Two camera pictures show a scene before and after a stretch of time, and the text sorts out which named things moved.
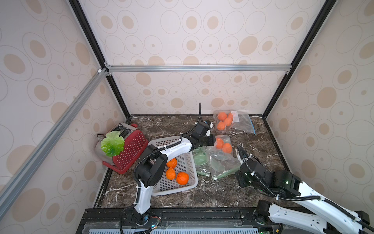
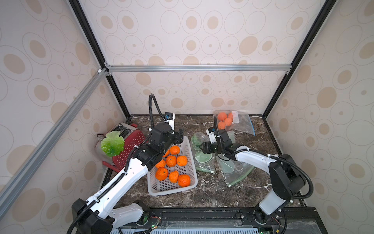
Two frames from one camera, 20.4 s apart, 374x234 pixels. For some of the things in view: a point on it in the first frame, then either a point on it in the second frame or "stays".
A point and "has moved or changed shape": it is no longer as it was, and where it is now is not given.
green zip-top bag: [200, 157] has moved or changed shape
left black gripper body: [205, 140] to [177, 136]
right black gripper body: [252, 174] to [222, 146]
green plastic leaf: [113, 144] stays
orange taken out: [171, 173] has moved or changed shape
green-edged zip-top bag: [221, 160] has moved or changed shape
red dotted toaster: [136, 143] stays
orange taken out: [182, 178] stays
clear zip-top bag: [224, 120] stays
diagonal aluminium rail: [12, 189] stays
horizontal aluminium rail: [194, 68] stays
